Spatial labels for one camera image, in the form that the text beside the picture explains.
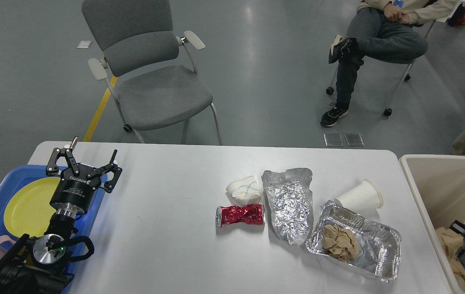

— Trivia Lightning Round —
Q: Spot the beige plastic bin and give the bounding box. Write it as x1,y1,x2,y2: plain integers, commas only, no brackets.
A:
399,154,465,294

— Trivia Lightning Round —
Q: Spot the grey office chair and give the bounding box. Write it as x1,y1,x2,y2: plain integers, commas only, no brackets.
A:
81,0,220,142

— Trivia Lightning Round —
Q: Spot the crumpled white tissue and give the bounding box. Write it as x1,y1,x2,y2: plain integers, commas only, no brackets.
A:
226,176,261,207

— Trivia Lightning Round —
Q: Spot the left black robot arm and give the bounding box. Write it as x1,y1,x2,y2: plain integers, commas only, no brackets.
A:
0,137,122,294

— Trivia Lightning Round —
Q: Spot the blue plastic tray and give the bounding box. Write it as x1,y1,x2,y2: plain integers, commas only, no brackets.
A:
0,165,105,274

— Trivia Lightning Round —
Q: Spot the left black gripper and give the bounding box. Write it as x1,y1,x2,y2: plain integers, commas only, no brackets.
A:
46,136,123,215

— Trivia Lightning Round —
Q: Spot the aluminium foil tray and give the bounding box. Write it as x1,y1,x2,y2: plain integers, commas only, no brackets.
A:
305,200,401,283

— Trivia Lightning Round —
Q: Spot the crushed red can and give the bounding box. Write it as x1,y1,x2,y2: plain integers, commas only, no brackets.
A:
215,203,266,227

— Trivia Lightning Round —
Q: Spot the crumpled brown napkin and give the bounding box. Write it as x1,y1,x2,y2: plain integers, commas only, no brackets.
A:
322,225,360,263

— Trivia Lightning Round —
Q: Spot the silver foil bag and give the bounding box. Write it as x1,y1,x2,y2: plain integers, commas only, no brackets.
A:
261,168,313,246

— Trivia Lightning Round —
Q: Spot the yellow plate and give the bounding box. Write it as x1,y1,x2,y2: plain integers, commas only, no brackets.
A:
3,177,60,238

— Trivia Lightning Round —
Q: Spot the white paper cup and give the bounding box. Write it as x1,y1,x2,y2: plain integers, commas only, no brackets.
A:
333,179,384,213

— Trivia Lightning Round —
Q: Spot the brown paper bag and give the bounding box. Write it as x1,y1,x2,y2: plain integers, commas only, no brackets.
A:
435,198,465,294

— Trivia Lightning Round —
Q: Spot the seated person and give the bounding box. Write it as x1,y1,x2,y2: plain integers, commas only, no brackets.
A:
320,0,457,127

